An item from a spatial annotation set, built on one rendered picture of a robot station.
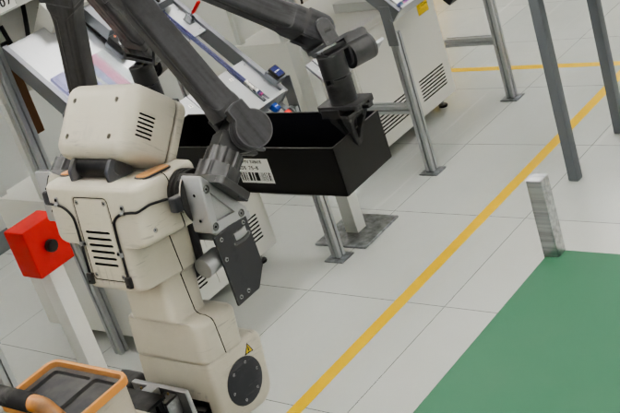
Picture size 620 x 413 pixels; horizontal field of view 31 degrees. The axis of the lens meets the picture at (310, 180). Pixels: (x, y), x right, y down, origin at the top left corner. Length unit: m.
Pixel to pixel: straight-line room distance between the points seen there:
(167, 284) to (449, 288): 1.83
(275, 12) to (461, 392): 0.87
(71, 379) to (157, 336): 0.21
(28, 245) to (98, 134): 1.33
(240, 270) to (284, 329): 1.71
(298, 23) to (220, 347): 0.67
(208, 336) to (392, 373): 1.37
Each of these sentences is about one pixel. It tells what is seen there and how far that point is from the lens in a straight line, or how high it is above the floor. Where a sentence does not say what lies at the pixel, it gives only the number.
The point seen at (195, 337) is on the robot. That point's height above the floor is 0.88.
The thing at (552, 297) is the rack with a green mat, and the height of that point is 0.95.
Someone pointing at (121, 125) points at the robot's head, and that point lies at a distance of 2.11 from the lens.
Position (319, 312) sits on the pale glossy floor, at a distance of 4.00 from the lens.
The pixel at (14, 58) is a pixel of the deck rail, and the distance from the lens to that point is 3.83.
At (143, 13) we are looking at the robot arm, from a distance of 2.09.
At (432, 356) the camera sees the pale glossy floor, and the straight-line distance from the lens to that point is 3.58.
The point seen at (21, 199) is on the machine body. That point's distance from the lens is 4.23.
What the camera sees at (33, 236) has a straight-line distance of 3.45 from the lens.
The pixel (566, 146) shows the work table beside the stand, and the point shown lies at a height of 0.15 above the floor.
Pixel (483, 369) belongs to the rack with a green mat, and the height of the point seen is 0.95.
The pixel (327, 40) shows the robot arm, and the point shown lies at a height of 1.33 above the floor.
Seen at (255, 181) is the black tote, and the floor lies 1.04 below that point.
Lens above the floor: 1.92
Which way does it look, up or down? 22 degrees down
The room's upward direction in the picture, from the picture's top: 18 degrees counter-clockwise
